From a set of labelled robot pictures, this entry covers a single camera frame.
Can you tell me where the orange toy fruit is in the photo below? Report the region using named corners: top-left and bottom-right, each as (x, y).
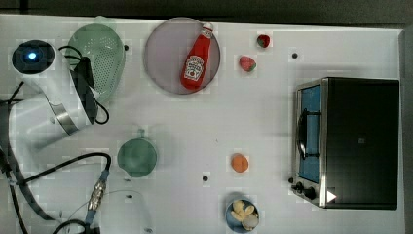
top-left (231, 154), bottom-right (249, 173)

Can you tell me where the pale green plastic strainer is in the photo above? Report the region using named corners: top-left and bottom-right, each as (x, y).
top-left (68, 17), bottom-right (126, 103)

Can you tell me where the grey round plate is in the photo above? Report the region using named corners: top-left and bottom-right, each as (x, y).
top-left (143, 18), bottom-right (220, 95)

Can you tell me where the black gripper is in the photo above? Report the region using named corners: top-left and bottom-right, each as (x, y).
top-left (70, 57), bottom-right (97, 124)

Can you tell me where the green cup with handle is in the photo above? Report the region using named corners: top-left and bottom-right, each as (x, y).
top-left (117, 129), bottom-right (158, 177)

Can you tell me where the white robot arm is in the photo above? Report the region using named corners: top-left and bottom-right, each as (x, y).
top-left (9, 40), bottom-right (97, 155)

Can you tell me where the blue bowl with food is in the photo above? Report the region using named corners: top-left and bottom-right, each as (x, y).
top-left (225, 199), bottom-right (260, 234)

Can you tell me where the silver toaster oven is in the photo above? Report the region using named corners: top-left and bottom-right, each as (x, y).
top-left (288, 77), bottom-right (399, 210)

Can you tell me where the red plush strawberry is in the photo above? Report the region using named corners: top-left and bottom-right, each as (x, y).
top-left (239, 56), bottom-right (256, 72)

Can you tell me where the red plush ketchup bottle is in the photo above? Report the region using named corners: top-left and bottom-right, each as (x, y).
top-left (180, 23), bottom-right (213, 91)

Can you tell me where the small dark red strawberry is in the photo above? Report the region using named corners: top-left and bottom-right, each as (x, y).
top-left (257, 34), bottom-right (271, 48)

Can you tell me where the black cable with metal connector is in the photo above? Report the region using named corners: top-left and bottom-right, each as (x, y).
top-left (19, 152), bottom-right (112, 234)

